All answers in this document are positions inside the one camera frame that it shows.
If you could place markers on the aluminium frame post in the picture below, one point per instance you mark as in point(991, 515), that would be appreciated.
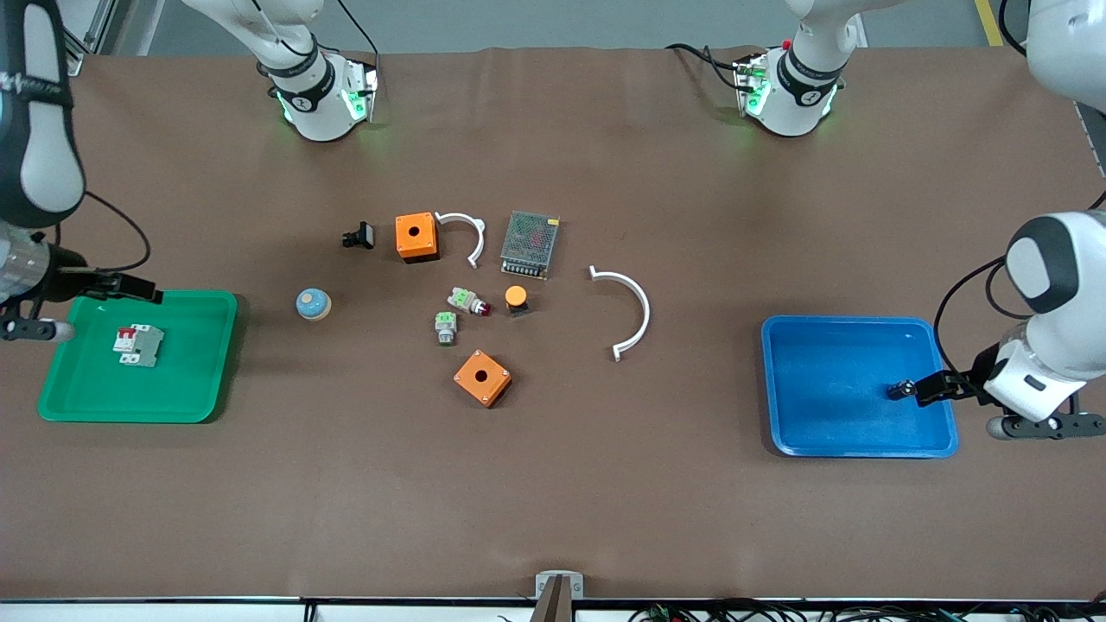
point(104, 26)

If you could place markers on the large white curved clamp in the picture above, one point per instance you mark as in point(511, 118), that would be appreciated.
point(645, 311)

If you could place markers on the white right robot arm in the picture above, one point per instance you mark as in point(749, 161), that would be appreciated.
point(311, 95)

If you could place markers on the green plastic tray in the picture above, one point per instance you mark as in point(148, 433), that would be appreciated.
point(190, 380)

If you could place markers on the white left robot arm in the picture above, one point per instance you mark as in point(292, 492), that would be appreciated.
point(1058, 285)

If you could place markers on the grey metal bracket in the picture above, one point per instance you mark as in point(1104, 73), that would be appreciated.
point(560, 586)

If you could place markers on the push button green block red cap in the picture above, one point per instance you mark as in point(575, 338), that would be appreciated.
point(467, 300)

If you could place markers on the brown table cover sheet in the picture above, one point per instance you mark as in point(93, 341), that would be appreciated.
point(553, 501)

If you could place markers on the small module with orange cap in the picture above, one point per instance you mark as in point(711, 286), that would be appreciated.
point(516, 296)

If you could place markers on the small black cylindrical capacitor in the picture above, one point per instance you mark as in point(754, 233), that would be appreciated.
point(901, 389)

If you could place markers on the blue plastic tray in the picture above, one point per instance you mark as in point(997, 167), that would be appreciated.
point(847, 389)

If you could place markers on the small white curved clamp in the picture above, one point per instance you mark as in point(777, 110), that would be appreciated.
point(480, 242)

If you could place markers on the blue round knob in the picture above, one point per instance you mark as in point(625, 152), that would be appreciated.
point(313, 304)

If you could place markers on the orange button box black base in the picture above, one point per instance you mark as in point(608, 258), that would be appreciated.
point(415, 233)
point(481, 377)

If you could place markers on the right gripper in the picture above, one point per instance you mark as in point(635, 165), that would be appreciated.
point(62, 285)

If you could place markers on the metal mesh power supply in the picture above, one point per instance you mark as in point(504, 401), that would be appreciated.
point(529, 242)

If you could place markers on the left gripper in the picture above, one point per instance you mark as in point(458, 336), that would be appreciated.
point(957, 383)

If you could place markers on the push button green block silver cap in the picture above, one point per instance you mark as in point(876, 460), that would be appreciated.
point(445, 326)

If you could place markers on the black push button switch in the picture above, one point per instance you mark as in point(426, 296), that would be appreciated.
point(359, 235)

